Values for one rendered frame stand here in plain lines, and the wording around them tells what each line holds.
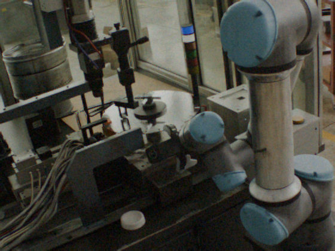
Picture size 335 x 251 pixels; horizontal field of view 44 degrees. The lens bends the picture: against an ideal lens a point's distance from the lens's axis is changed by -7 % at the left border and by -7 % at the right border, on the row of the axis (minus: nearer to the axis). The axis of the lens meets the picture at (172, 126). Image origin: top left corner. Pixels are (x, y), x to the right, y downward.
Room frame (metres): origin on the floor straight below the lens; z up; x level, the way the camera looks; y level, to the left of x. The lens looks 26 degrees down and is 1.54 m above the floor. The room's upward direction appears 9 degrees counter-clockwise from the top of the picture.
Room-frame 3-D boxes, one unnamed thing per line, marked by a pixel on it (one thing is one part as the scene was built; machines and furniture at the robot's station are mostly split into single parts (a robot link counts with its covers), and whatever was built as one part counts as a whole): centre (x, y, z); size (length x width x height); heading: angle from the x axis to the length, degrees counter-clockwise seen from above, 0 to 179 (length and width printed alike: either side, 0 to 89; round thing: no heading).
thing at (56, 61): (1.94, 0.58, 0.93); 0.31 x 0.31 x 0.36
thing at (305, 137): (1.18, -0.33, 0.82); 0.28 x 0.11 x 0.15; 117
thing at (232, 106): (1.44, -0.26, 0.82); 0.18 x 0.18 x 0.15; 27
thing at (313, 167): (0.83, -0.31, 0.91); 0.13 x 0.12 x 0.14; 127
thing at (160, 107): (1.34, 0.06, 0.96); 0.11 x 0.11 x 0.03
